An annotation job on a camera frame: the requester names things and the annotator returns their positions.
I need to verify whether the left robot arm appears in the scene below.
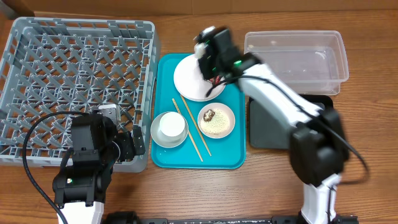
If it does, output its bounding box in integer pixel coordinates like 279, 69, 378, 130
52, 113, 146, 223

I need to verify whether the large white plate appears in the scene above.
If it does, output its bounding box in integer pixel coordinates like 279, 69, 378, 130
174, 54, 225, 101

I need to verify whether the clear plastic bin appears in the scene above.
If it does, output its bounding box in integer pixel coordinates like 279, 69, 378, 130
244, 30, 349, 95

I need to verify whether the red snack wrapper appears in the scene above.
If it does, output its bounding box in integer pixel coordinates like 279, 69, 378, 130
209, 75, 223, 85

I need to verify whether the left wooden chopstick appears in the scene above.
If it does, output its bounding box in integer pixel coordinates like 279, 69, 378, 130
172, 98, 203, 162

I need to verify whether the brown food chunk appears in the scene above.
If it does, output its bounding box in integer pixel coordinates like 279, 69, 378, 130
203, 109, 215, 122

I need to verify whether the pile of rice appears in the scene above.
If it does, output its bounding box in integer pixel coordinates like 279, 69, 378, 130
200, 109, 230, 135

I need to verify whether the teal plastic tray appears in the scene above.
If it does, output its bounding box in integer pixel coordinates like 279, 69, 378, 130
151, 54, 246, 169

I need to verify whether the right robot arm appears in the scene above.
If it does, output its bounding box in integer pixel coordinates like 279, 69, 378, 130
194, 26, 349, 223

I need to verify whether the right wooden chopstick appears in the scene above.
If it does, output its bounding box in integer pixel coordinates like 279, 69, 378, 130
180, 95, 212, 157

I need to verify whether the pink small bowl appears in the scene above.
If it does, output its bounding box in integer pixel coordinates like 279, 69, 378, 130
197, 103, 235, 139

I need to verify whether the grey dishwasher rack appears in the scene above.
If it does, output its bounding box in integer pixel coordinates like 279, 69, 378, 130
1, 17, 160, 167

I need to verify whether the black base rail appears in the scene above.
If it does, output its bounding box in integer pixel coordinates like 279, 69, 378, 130
102, 211, 358, 224

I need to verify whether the white paper cup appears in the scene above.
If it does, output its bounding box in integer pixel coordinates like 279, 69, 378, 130
159, 111, 185, 138

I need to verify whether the black waste tray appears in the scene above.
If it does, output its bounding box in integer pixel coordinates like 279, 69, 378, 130
248, 94, 334, 150

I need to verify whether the grey bowl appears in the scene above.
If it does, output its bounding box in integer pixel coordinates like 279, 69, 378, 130
150, 111, 188, 148

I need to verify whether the wooden chopstick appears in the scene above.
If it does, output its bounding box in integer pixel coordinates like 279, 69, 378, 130
180, 95, 212, 157
172, 98, 203, 162

